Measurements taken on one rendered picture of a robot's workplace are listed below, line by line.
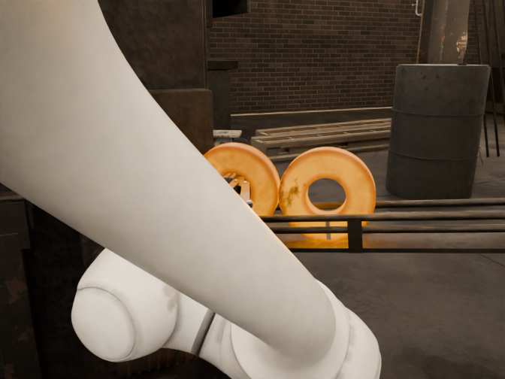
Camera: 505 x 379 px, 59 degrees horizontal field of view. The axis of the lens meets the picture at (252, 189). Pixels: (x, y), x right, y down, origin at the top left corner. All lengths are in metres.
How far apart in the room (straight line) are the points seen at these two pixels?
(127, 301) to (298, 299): 0.17
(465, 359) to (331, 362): 1.30
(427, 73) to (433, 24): 1.88
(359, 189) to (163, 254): 0.55
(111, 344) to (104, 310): 0.03
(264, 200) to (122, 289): 0.39
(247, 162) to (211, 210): 0.54
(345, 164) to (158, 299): 0.40
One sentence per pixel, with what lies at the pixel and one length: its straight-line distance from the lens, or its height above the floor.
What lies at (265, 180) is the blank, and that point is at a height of 0.75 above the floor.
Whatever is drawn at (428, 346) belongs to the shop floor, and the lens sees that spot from 1.70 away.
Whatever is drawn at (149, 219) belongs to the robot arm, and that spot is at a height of 0.88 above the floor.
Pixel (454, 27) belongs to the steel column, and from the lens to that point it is 4.68.
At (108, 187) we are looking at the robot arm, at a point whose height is 0.90.
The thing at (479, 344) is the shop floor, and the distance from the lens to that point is 1.78.
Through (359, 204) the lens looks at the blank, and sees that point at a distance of 0.72.
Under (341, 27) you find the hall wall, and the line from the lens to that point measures 8.14.
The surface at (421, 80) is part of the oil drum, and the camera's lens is 3.05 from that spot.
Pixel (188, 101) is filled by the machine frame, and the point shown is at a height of 0.85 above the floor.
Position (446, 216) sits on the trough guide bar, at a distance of 0.72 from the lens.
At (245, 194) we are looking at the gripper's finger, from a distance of 0.65.
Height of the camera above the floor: 0.94
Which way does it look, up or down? 17 degrees down
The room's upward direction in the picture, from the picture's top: straight up
